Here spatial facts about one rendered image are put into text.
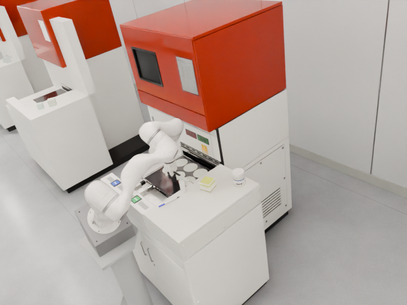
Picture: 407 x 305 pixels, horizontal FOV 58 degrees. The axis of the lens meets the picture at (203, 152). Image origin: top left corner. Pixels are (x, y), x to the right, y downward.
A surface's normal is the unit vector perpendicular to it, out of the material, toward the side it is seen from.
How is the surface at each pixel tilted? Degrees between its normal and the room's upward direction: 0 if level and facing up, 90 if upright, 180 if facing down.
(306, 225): 0
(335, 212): 0
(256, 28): 90
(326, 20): 90
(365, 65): 90
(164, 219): 0
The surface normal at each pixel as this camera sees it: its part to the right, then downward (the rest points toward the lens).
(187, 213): -0.16, -0.83
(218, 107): 0.64, 0.33
